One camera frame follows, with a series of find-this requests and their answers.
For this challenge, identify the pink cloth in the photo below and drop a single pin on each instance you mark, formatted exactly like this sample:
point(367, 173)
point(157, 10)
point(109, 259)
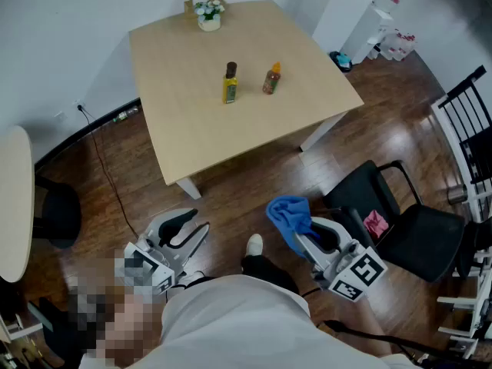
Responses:
point(374, 223)

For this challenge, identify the round wooden side table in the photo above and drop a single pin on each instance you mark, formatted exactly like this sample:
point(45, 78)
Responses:
point(15, 206)

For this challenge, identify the person's white shirt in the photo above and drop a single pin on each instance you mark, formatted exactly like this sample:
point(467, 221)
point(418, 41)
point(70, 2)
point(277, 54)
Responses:
point(238, 321)

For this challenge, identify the black office chair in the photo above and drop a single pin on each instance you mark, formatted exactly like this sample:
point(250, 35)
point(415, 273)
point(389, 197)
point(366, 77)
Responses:
point(61, 213)

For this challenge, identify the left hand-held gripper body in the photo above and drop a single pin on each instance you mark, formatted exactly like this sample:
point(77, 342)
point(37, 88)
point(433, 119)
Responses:
point(169, 269)

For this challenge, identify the person's right white shoe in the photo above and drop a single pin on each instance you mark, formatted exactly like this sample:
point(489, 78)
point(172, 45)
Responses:
point(254, 244)

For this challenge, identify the white wall socket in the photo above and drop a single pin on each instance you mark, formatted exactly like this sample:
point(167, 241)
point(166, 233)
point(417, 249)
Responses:
point(60, 116)
point(78, 104)

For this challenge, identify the person's right forearm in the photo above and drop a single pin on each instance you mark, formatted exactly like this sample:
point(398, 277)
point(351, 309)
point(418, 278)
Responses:
point(371, 325)

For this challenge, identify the black slatted chair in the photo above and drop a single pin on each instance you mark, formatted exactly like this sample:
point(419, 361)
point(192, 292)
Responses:
point(478, 156)

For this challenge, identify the white table leg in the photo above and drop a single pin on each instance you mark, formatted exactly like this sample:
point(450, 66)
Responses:
point(189, 188)
point(321, 133)

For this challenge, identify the blue cloth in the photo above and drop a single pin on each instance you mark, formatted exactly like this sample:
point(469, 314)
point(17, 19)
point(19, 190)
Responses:
point(286, 213)

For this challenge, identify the black armchair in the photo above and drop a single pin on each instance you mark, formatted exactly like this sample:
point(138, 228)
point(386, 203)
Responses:
point(419, 237)

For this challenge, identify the metal cup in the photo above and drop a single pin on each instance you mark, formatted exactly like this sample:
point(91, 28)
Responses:
point(457, 195)

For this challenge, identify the white pot of flowers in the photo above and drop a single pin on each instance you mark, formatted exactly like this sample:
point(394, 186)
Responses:
point(209, 23)

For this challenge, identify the dark trash bin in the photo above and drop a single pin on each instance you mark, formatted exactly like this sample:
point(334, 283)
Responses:
point(342, 60)

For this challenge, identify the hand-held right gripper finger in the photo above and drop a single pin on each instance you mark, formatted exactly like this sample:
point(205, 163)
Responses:
point(313, 254)
point(336, 229)

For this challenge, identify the brown bottle with orange cap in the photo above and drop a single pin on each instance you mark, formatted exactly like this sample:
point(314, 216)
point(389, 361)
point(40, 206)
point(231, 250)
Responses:
point(271, 81)

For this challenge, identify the yellow bottle with black cap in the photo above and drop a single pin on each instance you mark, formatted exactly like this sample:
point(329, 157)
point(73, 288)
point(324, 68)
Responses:
point(230, 88)

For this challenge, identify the wooden holder box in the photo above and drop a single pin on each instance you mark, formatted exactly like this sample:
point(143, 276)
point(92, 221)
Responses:
point(188, 6)

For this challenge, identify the white metal rack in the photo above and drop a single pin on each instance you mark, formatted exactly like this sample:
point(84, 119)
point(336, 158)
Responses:
point(473, 210)

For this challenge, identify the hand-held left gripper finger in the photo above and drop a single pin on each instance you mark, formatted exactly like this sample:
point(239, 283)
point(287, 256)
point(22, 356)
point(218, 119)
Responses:
point(194, 240)
point(169, 221)

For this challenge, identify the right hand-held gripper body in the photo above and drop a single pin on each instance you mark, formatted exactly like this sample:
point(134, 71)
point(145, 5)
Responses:
point(361, 271)

